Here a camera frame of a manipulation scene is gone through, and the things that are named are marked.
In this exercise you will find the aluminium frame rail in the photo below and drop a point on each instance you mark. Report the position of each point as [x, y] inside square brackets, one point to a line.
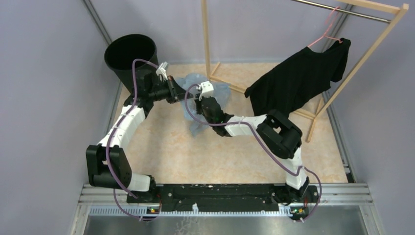
[109, 202]

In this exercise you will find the wooden clothes rack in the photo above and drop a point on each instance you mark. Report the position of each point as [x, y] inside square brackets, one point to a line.
[326, 41]

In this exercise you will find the black trash bin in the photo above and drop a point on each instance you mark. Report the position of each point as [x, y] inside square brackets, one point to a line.
[121, 53]

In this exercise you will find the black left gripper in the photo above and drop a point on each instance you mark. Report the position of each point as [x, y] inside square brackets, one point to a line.
[174, 91]

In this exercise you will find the blue plastic trash bag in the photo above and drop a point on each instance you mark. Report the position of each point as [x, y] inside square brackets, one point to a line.
[215, 104]

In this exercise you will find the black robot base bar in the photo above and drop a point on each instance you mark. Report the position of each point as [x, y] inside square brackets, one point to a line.
[224, 197]

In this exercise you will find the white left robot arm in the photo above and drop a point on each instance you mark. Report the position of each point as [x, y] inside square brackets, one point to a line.
[107, 164]

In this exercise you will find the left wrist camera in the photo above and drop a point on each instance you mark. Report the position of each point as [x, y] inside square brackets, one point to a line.
[161, 71]

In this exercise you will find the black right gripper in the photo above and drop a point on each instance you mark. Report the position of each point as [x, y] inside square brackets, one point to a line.
[198, 102]

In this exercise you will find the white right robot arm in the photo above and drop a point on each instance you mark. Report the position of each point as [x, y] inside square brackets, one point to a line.
[279, 137]

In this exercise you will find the black t-shirt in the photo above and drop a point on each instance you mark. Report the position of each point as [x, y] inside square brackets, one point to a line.
[292, 83]

